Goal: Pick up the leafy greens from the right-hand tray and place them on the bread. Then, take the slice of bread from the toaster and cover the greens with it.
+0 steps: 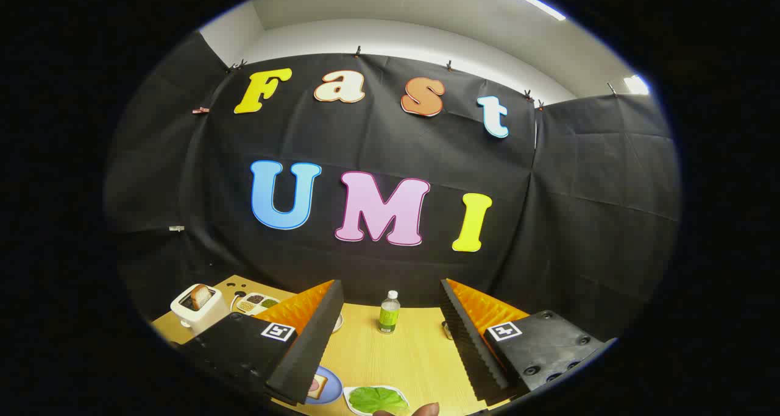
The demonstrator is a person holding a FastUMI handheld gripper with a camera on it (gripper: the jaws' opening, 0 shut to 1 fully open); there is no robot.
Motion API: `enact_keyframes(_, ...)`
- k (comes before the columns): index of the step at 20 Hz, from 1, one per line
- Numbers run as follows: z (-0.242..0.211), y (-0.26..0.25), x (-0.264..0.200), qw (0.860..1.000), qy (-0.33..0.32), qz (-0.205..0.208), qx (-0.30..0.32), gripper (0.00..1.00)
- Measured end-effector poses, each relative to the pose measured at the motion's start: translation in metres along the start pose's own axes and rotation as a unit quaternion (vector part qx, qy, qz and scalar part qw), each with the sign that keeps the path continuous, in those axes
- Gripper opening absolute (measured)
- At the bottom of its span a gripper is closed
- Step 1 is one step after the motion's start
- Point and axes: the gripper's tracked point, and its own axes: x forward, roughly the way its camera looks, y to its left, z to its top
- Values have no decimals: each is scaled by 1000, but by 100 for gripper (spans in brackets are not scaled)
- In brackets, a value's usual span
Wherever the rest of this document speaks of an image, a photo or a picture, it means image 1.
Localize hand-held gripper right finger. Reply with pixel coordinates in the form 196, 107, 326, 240
440, 278, 617, 404

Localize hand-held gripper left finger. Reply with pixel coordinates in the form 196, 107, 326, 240
180, 279, 345, 406

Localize green lettuce leaf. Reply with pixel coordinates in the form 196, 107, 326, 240
349, 387, 409, 415

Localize blue round plate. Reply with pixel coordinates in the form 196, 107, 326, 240
305, 365, 344, 404

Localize white square plate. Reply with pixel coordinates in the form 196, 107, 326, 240
343, 386, 410, 416

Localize white divided seed tray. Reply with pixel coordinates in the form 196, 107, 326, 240
235, 292, 281, 316

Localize green label plastic bottle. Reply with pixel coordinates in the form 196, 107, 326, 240
378, 291, 401, 334

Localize white toaster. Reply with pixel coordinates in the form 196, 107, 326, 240
170, 284, 230, 336

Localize black backdrop cloth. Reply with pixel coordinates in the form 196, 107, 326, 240
104, 32, 682, 344

